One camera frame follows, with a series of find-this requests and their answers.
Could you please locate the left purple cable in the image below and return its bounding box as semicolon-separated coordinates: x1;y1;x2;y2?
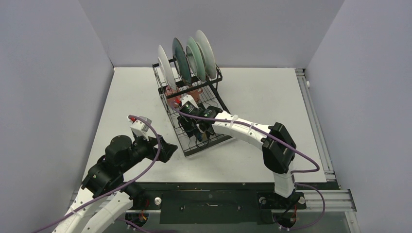
32;115;162;233

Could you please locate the green rimmed white plate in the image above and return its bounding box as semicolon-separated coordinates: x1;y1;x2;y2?
157;45;177;91

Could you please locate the large pink mug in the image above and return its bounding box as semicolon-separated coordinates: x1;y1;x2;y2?
165;85;181;108

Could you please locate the aluminium rail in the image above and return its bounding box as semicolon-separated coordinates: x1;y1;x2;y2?
295;68;356;212

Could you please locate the blue glazed plate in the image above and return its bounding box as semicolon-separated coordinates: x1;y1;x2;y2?
172;37;192;86

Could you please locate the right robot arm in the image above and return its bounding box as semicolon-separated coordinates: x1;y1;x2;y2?
177;102;296;207

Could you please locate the small pink mug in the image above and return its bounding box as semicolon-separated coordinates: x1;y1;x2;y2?
188;88;203;103

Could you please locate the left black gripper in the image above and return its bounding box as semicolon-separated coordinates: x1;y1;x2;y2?
120;131;177;173

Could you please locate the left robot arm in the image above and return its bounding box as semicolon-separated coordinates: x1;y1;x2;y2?
54;135;178;233

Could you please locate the light teal flower plate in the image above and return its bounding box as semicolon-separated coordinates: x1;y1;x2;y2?
186;37;206;82

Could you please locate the black base panel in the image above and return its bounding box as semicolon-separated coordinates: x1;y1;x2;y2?
109;182;337;226

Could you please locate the red and blue plate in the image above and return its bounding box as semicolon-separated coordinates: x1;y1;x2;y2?
195;30;217;80

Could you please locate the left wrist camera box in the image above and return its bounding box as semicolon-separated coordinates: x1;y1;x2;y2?
128;115;149;141

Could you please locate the black wire dish rack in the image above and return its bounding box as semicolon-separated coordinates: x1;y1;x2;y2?
152;63;232;157

